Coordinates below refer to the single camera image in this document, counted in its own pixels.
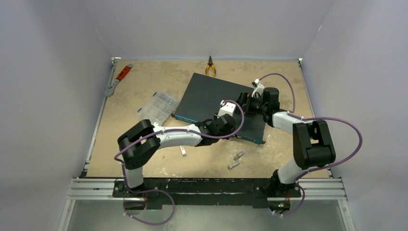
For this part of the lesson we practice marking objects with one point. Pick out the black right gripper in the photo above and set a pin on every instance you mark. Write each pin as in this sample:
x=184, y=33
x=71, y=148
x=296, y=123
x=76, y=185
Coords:
x=246, y=98

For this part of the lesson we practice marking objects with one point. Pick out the dark grey network switch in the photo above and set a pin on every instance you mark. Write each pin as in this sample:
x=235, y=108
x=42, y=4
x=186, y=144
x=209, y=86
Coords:
x=201, y=101

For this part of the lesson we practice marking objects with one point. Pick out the small white network plug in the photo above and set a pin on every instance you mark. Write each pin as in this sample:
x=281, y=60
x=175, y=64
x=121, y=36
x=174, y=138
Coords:
x=183, y=150

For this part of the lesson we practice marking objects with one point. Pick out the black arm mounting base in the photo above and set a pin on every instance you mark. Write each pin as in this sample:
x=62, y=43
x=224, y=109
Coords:
x=254, y=192

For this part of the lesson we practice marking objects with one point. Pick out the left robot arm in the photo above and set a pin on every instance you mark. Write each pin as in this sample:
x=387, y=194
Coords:
x=139, y=143

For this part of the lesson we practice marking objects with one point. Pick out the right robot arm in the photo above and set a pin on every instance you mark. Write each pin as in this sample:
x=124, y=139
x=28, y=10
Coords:
x=312, y=142

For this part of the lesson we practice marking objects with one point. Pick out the clear plastic organizer box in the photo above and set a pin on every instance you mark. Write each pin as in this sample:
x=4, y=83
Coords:
x=159, y=108

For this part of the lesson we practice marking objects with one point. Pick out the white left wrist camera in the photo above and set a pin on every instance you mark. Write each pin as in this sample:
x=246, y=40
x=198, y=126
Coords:
x=226, y=108

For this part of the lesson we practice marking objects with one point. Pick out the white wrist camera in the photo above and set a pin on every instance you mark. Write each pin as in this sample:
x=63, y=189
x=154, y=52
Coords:
x=226, y=108
x=258, y=88

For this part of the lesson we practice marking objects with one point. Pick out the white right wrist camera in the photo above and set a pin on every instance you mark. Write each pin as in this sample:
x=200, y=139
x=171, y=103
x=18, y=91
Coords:
x=258, y=88

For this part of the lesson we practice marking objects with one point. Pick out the yellow handled pliers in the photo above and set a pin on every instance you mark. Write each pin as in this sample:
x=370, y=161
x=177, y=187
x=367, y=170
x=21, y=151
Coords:
x=210, y=66

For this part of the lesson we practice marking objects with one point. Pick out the aluminium frame rail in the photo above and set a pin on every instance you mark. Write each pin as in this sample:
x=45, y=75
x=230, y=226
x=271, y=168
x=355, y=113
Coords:
x=102, y=189

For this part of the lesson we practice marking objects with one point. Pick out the red handled adjustable wrench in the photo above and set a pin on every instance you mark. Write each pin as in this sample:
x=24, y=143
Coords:
x=111, y=88

